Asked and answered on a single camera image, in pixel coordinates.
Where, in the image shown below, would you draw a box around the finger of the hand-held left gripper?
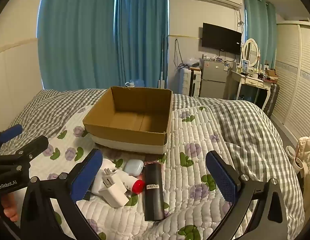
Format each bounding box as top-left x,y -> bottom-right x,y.
0,135 -> 49,172
0,124 -> 23,144

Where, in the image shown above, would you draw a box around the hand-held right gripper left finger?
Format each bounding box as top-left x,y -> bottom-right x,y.
20,149 -> 103,240

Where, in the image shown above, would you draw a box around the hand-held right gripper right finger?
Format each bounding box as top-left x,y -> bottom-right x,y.
205,151 -> 289,240

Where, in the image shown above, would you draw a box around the white square charger plug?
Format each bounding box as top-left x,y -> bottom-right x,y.
98,174 -> 130,208

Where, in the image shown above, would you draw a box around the white bottle with red cap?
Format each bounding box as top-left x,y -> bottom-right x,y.
115,169 -> 145,195

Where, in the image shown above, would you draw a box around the light blue earbuds case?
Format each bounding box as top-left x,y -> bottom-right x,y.
124,159 -> 145,177

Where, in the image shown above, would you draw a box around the black cylinder bottle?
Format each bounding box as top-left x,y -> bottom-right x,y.
144,162 -> 166,222

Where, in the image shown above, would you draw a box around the brown cardboard box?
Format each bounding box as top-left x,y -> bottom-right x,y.
82,86 -> 173,155

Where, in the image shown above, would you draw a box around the person's left hand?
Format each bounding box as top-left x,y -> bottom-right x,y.
1,194 -> 19,222

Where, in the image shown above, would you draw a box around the floral white quilt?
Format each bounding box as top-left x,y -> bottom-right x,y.
27,105 -> 249,240

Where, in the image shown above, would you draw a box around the cream quilted bag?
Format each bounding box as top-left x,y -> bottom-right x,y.
286,135 -> 310,180

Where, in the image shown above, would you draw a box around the dark checkered suitcase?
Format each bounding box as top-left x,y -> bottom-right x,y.
263,82 -> 281,117

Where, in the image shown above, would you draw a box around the silver fridge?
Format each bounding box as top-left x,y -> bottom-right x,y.
199,61 -> 229,99

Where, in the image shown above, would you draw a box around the white dressing table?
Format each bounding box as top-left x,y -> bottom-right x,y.
226,69 -> 272,111

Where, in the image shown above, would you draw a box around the white suitcase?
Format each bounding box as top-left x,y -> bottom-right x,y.
179,68 -> 202,97

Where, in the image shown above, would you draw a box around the clear water jug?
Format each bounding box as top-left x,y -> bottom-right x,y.
125,78 -> 146,88

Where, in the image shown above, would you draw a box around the white mop pole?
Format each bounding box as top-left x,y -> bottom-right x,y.
158,35 -> 168,89

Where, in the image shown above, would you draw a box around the wide teal curtain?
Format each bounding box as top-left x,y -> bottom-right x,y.
37,0 -> 120,91

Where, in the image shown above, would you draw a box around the white slatted wardrobe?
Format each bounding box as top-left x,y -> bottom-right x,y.
270,21 -> 310,144

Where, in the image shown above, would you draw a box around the oval white mirror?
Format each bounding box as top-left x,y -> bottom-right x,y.
242,38 -> 260,62

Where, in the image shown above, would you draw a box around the narrow teal curtain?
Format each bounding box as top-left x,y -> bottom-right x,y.
243,0 -> 277,68

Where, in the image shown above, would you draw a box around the hanging wall cables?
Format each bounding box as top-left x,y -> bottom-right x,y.
173,39 -> 188,70

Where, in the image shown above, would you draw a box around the black wall television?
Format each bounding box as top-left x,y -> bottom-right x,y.
201,22 -> 242,55

